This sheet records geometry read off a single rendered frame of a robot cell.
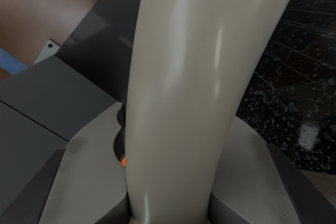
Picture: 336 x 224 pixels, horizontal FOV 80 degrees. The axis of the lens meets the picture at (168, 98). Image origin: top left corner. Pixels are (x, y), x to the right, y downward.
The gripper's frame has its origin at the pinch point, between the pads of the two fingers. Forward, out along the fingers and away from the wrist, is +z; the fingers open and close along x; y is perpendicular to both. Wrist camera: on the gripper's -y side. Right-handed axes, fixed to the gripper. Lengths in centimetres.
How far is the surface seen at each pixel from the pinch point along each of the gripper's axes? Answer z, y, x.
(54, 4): 88, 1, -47
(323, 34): 18.7, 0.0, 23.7
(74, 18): 87, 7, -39
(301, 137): 9.6, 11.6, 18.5
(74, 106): 61, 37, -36
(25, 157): 31, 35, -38
